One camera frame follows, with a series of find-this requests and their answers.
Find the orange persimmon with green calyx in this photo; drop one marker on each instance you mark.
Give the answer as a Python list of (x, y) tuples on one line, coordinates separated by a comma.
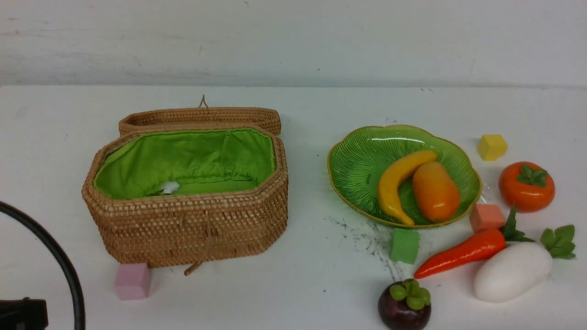
[(526, 187)]

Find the light pink foam cube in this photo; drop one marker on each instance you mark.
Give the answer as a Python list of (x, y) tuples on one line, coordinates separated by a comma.
[(133, 281)]

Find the white radish with green leaves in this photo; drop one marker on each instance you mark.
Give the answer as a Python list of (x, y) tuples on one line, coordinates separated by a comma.
[(523, 265)]

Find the yellow banana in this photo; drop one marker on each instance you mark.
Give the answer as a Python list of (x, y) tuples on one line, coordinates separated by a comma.
[(394, 176)]

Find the green foam cube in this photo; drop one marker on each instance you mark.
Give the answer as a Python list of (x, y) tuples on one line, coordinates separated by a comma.
[(405, 245)]

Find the dark purple mangosteen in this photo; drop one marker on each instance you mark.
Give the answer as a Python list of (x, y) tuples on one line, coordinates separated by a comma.
[(405, 305)]

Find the orange carrot with green leaves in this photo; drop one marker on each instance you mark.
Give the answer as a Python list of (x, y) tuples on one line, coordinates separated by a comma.
[(480, 246)]

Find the green glass leaf plate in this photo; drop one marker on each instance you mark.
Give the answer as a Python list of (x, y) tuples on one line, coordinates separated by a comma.
[(356, 164)]

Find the salmon pink foam cube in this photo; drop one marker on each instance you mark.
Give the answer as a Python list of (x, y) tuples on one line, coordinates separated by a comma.
[(485, 217)]

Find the yellow foam cube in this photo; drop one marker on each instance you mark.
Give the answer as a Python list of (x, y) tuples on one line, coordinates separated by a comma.
[(491, 147)]

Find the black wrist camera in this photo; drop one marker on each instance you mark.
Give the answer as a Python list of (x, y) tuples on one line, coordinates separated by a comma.
[(23, 314)]

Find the orange yellow mango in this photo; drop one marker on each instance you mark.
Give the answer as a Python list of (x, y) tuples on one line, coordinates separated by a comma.
[(436, 193)]

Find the woven wicker basket lid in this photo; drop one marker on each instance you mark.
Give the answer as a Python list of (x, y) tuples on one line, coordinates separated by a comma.
[(262, 117)]

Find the woven wicker basket green lining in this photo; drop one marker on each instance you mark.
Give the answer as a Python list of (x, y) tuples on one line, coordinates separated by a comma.
[(174, 197)]

